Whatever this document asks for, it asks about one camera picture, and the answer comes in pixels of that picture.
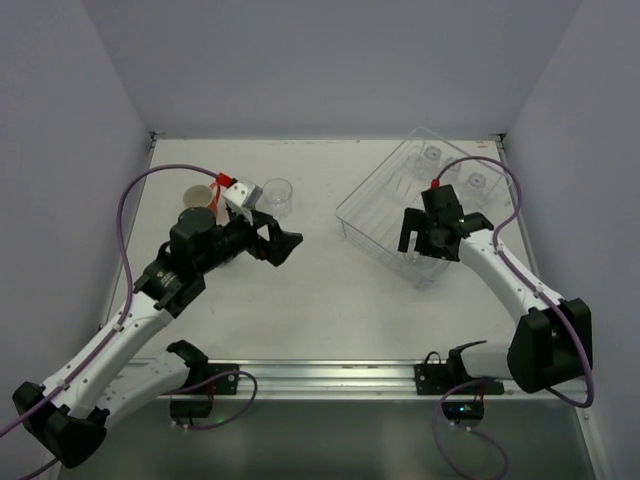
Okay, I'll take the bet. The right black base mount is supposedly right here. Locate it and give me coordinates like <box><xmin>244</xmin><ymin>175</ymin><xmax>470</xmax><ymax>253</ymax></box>
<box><xmin>413</xmin><ymin>349</ymin><xmax>505</xmax><ymax>396</ymax></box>

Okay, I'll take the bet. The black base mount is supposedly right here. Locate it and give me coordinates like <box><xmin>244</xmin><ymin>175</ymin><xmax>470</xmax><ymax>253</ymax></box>
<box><xmin>413</xmin><ymin>349</ymin><xmax>505</xmax><ymax>396</ymax></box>
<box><xmin>169</xmin><ymin>363</ymin><xmax>240</xmax><ymax>396</ymax></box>

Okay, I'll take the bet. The clear faceted glass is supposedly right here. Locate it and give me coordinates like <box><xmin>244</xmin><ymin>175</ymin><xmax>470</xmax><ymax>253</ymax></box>
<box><xmin>263</xmin><ymin>178</ymin><xmax>293</xmax><ymax>219</ymax></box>

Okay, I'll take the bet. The left controller box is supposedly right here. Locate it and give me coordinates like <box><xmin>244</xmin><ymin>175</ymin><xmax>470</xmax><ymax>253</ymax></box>
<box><xmin>169</xmin><ymin>400</ymin><xmax>213</xmax><ymax>426</ymax></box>

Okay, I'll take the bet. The aluminium mounting rail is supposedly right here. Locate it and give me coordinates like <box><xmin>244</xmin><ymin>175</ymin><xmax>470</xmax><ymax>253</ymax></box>
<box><xmin>64</xmin><ymin>355</ymin><xmax>586</xmax><ymax>401</ymax></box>

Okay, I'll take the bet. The clear ribbed glass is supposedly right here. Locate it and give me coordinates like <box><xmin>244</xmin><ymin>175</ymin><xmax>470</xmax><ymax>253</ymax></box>
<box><xmin>404</xmin><ymin>251</ymin><xmax>448</xmax><ymax>275</ymax></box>

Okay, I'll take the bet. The clear glass at rack back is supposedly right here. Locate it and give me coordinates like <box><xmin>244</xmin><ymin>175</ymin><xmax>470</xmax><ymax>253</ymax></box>
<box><xmin>423</xmin><ymin>145</ymin><xmax>443</xmax><ymax>176</ymax></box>

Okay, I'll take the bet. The orange mug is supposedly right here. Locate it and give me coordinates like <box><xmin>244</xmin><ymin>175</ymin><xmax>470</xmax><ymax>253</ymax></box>
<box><xmin>179</xmin><ymin>182</ymin><xmax>221</xmax><ymax>226</ymax></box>

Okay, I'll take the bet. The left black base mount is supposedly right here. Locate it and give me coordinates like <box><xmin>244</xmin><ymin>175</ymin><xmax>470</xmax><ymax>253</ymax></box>
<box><xmin>169</xmin><ymin>363</ymin><xmax>240</xmax><ymax>396</ymax></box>

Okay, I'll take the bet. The white wire dish rack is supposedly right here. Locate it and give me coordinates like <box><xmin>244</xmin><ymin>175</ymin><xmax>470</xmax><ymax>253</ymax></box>
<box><xmin>334</xmin><ymin>125</ymin><xmax>514</xmax><ymax>292</ymax></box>

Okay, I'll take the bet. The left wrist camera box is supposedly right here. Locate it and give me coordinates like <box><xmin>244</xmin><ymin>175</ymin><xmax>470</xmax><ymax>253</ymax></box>
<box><xmin>222</xmin><ymin>179</ymin><xmax>262</xmax><ymax>214</ymax></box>

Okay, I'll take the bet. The right controller box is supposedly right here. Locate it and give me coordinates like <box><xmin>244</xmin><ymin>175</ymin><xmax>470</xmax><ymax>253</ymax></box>
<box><xmin>441</xmin><ymin>400</ymin><xmax>485</xmax><ymax>427</ymax></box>

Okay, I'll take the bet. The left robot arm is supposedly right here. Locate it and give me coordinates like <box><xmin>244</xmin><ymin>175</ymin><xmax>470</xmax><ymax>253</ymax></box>
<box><xmin>12</xmin><ymin>207</ymin><xmax>303</xmax><ymax>468</ymax></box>

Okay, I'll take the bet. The controller box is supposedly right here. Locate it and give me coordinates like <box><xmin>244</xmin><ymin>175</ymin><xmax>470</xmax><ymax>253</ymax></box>
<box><xmin>169</xmin><ymin>400</ymin><xmax>213</xmax><ymax>426</ymax></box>
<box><xmin>441</xmin><ymin>400</ymin><xmax>485</xmax><ymax>427</ymax></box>

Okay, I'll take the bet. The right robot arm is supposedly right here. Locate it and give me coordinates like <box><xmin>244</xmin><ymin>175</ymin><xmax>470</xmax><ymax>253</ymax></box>
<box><xmin>398</xmin><ymin>185</ymin><xmax>593</xmax><ymax>393</ymax></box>

